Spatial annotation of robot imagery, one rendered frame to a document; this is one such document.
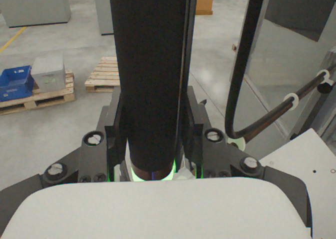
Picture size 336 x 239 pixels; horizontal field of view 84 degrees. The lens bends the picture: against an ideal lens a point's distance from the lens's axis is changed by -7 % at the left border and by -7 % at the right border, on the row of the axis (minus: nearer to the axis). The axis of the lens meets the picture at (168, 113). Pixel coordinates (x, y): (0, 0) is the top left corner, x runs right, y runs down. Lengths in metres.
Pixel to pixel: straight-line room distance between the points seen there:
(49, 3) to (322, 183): 7.28
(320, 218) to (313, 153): 0.16
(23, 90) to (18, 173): 1.23
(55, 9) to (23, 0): 0.89
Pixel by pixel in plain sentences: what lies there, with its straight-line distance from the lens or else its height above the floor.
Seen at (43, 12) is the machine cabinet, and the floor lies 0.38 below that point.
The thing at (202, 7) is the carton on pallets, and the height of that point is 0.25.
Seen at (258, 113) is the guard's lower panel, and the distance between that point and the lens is 1.48.
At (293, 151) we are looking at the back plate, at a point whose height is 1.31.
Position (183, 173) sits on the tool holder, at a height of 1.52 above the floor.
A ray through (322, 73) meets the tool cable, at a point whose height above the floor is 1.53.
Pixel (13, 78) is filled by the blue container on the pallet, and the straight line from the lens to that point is 3.88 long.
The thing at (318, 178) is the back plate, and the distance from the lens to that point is 0.61.
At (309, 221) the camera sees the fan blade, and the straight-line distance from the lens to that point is 0.36.
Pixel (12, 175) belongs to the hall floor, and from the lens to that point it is 2.52.
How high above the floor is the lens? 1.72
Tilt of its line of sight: 39 degrees down
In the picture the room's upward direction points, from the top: 2 degrees clockwise
